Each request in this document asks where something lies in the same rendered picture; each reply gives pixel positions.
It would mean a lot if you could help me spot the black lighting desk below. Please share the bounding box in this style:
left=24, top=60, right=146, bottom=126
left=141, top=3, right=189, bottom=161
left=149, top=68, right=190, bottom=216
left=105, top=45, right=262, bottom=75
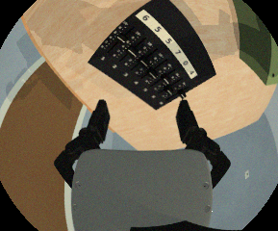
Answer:
left=88, top=0, right=216, bottom=110

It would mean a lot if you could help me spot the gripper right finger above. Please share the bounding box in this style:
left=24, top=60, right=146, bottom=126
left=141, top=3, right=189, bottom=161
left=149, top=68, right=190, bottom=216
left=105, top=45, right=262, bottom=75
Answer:
left=176, top=99, right=231, bottom=188

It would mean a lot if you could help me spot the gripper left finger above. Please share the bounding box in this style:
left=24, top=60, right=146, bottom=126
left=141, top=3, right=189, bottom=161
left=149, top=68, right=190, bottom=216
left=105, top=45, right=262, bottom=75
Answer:
left=54, top=99, right=111, bottom=189

